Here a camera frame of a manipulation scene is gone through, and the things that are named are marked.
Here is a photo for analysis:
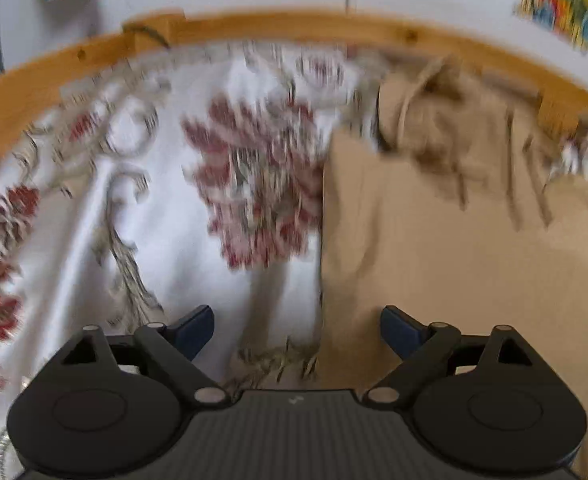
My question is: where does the floral bedsheet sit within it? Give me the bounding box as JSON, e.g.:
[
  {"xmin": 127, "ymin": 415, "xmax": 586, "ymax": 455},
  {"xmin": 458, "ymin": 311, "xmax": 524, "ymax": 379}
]
[{"xmin": 0, "ymin": 42, "xmax": 588, "ymax": 480}]

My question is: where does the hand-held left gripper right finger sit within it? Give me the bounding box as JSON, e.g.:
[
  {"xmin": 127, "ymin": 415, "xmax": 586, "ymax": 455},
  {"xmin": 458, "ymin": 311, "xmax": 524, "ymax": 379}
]
[{"xmin": 363, "ymin": 305, "xmax": 542, "ymax": 408}]

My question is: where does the wooden bed frame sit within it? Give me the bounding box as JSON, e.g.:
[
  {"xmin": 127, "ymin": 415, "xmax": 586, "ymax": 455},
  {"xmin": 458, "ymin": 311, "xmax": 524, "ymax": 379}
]
[{"xmin": 0, "ymin": 7, "xmax": 588, "ymax": 161}]

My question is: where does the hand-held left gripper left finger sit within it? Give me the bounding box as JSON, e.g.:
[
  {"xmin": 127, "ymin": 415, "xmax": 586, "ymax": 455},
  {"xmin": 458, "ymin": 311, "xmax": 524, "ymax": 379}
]
[{"xmin": 49, "ymin": 305, "xmax": 232, "ymax": 408}]

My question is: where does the beige garment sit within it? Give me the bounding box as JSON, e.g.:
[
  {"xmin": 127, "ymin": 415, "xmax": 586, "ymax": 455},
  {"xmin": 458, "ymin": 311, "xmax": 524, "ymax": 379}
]
[{"xmin": 319, "ymin": 55, "xmax": 588, "ymax": 480}]

